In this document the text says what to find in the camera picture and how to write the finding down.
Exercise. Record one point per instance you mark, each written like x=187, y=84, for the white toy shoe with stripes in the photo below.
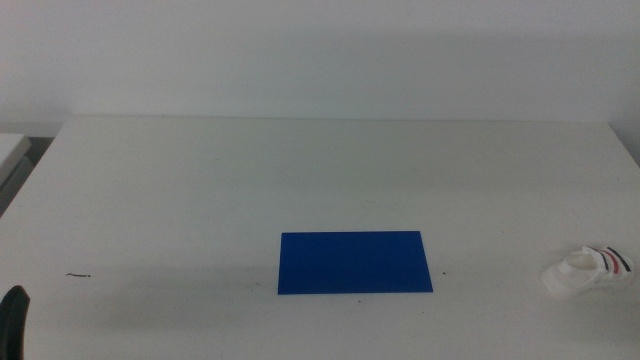
x=575, y=277

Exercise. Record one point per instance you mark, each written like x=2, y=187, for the blue rectangular mat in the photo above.
x=355, y=262

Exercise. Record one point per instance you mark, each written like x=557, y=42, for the small dark thread scrap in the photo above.
x=78, y=275

